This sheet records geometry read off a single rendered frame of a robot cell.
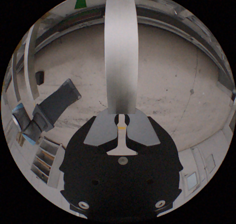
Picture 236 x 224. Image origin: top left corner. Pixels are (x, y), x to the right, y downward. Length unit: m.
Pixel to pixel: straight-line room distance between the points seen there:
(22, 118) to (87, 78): 0.84
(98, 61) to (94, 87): 0.31
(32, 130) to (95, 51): 0.97
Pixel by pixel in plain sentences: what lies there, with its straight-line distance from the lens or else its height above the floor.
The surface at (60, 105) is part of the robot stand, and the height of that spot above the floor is 0.36.
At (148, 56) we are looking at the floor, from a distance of 0.99.
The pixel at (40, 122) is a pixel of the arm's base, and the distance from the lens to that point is 0.78.
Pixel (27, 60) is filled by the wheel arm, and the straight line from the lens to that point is 0.27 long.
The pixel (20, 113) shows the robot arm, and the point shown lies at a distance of 0.71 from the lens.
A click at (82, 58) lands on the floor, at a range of 1.03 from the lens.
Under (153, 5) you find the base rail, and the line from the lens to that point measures 0.36.
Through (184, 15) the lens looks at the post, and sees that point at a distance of 0.37.
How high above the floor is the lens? 0.94
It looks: 59 degrees down
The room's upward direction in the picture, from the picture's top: 178 degrees counter-clockwise
